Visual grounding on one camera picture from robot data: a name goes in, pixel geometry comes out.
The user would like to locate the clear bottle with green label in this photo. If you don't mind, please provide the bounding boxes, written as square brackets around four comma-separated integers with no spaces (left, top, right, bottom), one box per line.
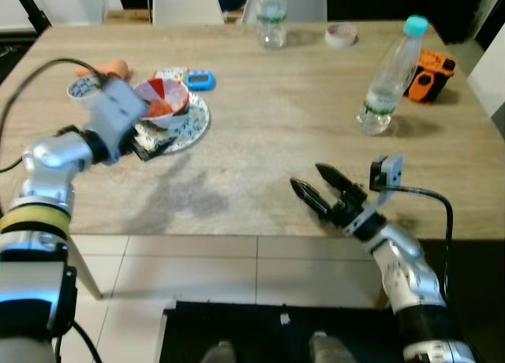
[255,0,289,50]

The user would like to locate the white chair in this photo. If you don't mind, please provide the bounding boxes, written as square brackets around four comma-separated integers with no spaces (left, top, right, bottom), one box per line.
[151,0,224,26]
[24,0,123,24]
[241,0,328,24]

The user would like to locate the beige masking tape roll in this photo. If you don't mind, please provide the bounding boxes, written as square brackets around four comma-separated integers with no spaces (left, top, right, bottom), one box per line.
[325,22,359,48]

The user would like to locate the clear bottle with teal cap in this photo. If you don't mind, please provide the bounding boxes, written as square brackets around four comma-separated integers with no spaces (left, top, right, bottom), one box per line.
[355,16,429,137]

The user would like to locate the wooden dining table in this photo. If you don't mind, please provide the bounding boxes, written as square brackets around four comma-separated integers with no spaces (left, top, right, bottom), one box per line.
[0,20,505,301]

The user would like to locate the orange and black device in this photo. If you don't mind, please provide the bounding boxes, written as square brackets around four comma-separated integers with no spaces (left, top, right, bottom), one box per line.
[405,50,457,103]

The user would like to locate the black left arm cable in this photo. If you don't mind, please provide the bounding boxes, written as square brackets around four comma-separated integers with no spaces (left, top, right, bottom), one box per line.
[0,58,107,174]

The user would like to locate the peach coloured tool handle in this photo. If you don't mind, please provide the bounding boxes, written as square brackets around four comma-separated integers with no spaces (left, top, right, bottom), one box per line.
[75,59,129,80]

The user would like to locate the small blue digital timer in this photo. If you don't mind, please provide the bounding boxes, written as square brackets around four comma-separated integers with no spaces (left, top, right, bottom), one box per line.
[185,69,215,92]

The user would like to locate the grey right robot foot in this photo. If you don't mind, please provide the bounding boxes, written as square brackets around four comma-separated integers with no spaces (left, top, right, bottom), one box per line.
[309,331,356,363]

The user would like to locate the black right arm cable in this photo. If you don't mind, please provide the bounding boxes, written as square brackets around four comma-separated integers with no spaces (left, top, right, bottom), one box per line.
[391,185,457,309]

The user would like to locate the red white bowl with food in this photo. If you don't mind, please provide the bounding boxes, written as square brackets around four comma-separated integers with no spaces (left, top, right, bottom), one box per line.
[134,77,190,129]

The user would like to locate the black floor mat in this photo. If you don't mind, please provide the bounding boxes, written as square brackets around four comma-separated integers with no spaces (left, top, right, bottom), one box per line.
[156,300,411,363]

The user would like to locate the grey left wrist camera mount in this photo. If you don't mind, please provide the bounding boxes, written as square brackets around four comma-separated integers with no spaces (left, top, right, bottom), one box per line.
[85,77,149,163]

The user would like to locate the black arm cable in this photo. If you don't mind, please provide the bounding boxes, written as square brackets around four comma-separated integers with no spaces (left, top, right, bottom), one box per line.
[0,58,107,174]
[391,185,457,309]

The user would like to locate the small blue patterned dish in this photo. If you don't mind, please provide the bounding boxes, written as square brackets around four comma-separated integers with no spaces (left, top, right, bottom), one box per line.
[67,77,99,99]

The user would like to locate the small printed paper packet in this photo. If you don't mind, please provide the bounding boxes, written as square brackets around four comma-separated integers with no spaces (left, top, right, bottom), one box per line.
[155,67,189,84]

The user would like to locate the grey robot foot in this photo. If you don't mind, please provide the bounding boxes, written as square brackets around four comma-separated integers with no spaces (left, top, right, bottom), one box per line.
[309,331,356,363]
[201,341,238,363]

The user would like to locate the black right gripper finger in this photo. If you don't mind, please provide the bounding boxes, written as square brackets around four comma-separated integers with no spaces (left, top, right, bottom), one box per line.
[290,178,337,223]
[315,163,366,203]

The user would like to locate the grey left robot foot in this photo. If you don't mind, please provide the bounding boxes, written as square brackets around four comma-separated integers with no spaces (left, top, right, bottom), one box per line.
[201,341,238,363]

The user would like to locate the floral patterned plate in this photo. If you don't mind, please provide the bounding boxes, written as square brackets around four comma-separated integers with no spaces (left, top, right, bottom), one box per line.
[138,91,211,153]

